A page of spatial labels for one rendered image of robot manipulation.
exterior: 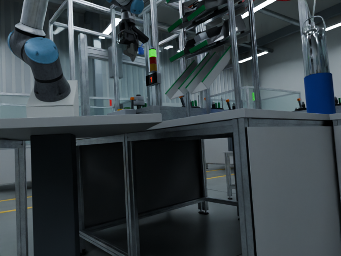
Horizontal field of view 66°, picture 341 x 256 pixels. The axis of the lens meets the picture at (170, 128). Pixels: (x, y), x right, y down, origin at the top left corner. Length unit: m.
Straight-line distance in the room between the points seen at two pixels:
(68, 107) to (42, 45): 0.26
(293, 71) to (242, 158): 12.64
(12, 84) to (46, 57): 8.36
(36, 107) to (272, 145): 0.96
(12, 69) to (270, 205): 9.14
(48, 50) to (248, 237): 0.99
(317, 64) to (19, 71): 8.75
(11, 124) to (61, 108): 0.40
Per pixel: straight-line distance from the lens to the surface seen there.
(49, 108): 1.24
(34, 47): 1.19
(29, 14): 1.28
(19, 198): 1.75
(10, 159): 6.25
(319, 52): 1.89
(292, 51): 13.68
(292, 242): 1.14
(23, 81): 9.56
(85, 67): 2.58
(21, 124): 0.86
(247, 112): 0.88
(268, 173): 0.97
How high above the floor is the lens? 0.76
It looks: 3 degrees up
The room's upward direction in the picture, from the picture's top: 3 degrees counter-clockwise
